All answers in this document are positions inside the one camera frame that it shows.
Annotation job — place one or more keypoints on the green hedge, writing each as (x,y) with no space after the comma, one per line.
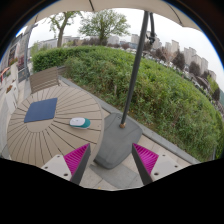
(162,100)

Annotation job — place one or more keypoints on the blue mouse pad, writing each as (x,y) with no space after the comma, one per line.
(41,110)

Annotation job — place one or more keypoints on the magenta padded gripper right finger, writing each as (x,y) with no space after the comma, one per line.
(152,166)

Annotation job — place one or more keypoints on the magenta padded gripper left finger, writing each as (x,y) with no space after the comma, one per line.
(71,166)

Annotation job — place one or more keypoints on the grey umbrella base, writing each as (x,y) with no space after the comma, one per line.
(117,142)

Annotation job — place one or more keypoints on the beige umbrella canopy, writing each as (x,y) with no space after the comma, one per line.
(160,7)

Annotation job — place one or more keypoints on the slatted wooden chair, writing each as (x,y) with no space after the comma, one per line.
(44,79)

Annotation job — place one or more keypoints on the white and teal computer mouse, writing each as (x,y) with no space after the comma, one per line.
(80,122)

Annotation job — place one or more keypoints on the round slatted wooden table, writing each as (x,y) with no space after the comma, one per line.
(37,142)

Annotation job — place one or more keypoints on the dark umbrella pole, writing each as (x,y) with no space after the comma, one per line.
(135,68)

